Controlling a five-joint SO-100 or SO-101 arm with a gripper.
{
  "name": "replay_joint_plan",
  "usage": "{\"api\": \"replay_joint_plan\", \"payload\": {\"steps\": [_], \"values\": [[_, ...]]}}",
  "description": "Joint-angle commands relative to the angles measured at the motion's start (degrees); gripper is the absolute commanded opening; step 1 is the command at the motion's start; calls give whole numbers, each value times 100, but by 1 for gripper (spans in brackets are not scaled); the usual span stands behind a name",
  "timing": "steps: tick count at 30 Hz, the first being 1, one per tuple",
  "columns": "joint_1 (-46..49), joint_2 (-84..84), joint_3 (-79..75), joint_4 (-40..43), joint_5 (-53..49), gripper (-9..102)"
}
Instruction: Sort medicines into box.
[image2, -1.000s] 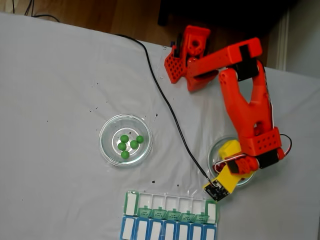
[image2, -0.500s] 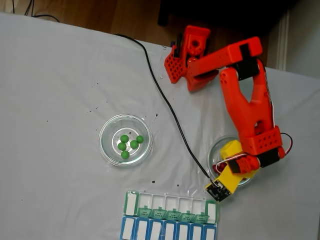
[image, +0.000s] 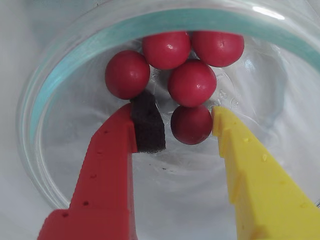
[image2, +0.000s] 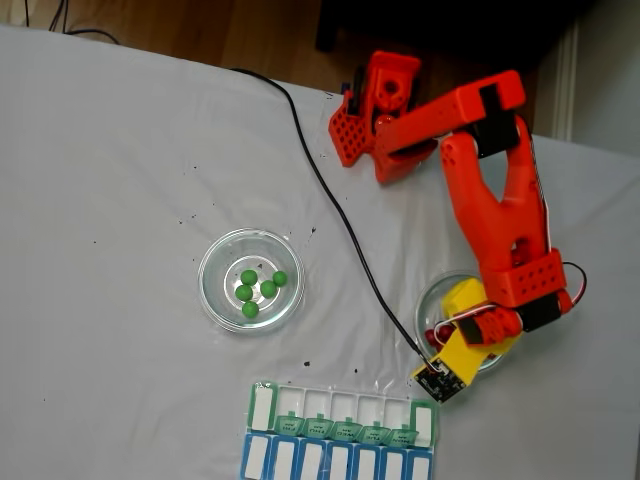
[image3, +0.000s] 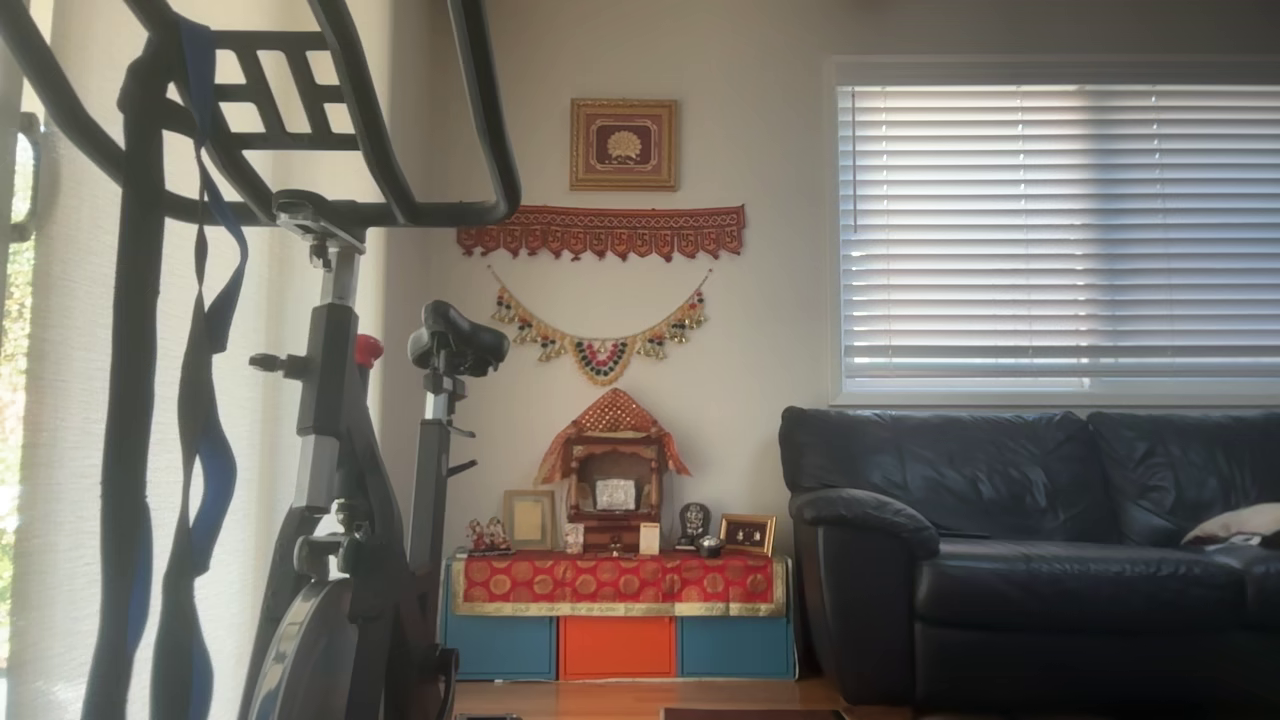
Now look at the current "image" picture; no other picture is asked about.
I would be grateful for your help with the red ball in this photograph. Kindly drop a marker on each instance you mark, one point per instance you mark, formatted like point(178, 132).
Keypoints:
point(127, 74)
point(192, 83)
point(192, 124)
point(218, 48)
point(166, 50)

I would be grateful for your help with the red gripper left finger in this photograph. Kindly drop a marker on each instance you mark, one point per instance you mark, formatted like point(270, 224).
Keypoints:
point(107, 180)

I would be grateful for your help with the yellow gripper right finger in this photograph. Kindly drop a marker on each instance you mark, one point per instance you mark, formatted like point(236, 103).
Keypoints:
point(262, 195)

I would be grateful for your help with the white tablecloth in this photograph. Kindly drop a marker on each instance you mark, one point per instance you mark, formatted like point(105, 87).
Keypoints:
point(12, 212)

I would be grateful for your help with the clear glass bowl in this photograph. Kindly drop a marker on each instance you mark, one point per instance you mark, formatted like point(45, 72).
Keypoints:
point(175, 180)

